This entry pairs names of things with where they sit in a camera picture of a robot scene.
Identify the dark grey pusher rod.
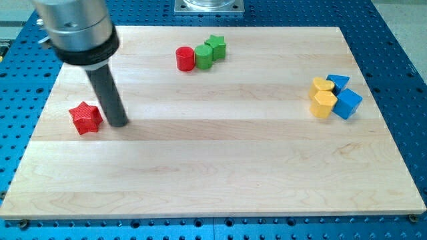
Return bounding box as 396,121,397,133
85,65,128,127

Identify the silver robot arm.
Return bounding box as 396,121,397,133
31,0,128,127

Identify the red star block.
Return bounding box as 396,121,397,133
69,101,103,135

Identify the green star block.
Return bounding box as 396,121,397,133
204,35,226,61

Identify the red cylinder block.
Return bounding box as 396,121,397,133
175,46,195,71

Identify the green cylinder block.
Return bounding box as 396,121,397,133
194,45,213,70

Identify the wooden board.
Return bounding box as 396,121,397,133
1,26,426,219

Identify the yellow heart block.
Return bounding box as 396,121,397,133
308,77,335,99

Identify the yellow hexagon block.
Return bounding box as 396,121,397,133
310,91,338,119

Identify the blue triangle block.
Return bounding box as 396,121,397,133
326,74,350,95

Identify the blue cube block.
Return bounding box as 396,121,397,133
333,89,363,119

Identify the blue perforated table plate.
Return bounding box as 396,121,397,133
1,1,426,239

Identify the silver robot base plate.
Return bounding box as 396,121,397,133
174,0,245,14

